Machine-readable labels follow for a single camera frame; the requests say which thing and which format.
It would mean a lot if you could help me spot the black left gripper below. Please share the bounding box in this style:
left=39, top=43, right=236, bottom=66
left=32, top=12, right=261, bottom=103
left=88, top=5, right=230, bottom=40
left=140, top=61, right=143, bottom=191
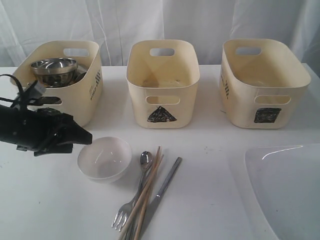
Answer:
left=0, top=105, right=93, bottom=157

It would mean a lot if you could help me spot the white plastic bowl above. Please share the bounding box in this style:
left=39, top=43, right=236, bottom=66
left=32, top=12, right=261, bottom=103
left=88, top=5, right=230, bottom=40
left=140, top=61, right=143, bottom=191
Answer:
left=77, top=136, right=133, bottom=183

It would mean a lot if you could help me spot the stainless steel bowl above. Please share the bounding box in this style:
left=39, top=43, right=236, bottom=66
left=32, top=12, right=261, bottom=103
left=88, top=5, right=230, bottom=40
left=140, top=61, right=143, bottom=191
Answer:
left=30, top=57, right=78, bottom=88

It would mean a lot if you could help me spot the wooden chopstick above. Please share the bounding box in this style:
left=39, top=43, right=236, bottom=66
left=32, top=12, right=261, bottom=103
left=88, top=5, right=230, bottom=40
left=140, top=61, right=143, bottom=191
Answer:
left=118, top=154, right=164, bottom=240
left=134, top=146, right=163, bottom=240

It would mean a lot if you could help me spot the steel table knife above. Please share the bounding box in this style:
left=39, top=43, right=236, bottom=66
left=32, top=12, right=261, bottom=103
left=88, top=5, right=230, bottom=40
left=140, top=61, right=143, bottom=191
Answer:
left=138, top=157, right=183, bottom=240

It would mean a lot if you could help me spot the small steel spoon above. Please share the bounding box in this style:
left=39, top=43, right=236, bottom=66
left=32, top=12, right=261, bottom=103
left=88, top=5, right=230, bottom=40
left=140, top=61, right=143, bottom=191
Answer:
left=134, top=151, right=153, bottom=201

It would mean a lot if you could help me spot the steel fork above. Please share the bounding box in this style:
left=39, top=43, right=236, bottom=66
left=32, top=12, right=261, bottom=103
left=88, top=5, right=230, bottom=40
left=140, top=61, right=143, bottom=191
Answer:
left=111, top=193, right=137, bottom=232

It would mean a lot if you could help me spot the cream bin with triangle mark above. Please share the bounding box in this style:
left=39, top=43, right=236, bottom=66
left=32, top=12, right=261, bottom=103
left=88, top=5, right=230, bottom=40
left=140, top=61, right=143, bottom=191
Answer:
left=126, top=39, right=200, bottom=129

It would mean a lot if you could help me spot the white curtain backdrop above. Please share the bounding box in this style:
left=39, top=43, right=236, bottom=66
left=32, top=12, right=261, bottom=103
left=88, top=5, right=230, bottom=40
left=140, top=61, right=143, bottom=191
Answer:
left=0, top=0, right=320, bottom=71

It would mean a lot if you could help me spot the cream bin with square mark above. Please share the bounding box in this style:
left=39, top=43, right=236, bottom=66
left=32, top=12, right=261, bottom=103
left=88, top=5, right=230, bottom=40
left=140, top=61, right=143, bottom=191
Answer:
left=219, top=38, right=311, bottom=129

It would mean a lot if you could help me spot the large white plate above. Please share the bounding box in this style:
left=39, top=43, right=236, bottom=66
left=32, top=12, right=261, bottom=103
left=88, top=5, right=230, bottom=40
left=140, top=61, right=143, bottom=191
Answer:
left=244, top=143, right=320, bottom=240

